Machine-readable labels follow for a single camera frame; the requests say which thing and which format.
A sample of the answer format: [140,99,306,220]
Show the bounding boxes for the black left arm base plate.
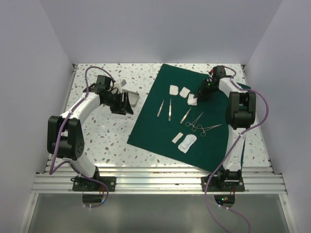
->
[70,176,117,192]

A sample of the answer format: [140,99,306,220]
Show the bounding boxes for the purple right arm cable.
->
[204,67,271,233]

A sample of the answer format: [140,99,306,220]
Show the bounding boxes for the curved-tip steel tweezers left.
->
[156,99,164,117]

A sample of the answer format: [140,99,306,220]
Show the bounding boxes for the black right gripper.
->
[194,79,218,100]

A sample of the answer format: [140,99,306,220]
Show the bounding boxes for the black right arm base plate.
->
[207,176,245,192]

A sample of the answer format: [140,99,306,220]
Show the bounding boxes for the curved-tip steel tweezers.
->
[156,99,164,117]
[180,107,191,124]

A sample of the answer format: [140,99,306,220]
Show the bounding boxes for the straight steel tweezers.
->
[168,98,172,121]

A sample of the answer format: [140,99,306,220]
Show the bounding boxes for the curved-tip steel tweezers right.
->
[180,107,191,124]

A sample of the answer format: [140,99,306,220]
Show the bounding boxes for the stainless steel tray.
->
[123,89,140,108]

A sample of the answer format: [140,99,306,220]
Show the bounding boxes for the steel hemostat forceps left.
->
[185,112,204,132]

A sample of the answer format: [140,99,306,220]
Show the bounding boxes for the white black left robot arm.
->
[47,83,134,191]

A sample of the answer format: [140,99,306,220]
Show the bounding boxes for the dark green surgical cloth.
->
[127,64,228,171]

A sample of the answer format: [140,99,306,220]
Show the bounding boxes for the steel hemostat forceps right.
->
[197,124,221,137]

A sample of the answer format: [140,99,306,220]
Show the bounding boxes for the steel hemostat forceps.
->
[185,112,204,132]
[197,124,221,137]

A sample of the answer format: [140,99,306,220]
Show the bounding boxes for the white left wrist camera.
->
[114,80,127,92]

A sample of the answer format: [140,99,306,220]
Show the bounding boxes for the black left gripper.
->
[103,91,133,115]

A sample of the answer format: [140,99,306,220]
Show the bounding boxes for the white gauze pad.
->
[169,85,179,96]
[187,93,197,106]
[179,87,190,98]

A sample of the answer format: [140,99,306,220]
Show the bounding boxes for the white printed sterile packet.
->
[178,134,197,153]

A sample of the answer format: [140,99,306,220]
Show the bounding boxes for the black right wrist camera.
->
[211,66,227,78]

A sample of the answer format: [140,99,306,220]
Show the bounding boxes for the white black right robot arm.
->
[195,77,256,192]

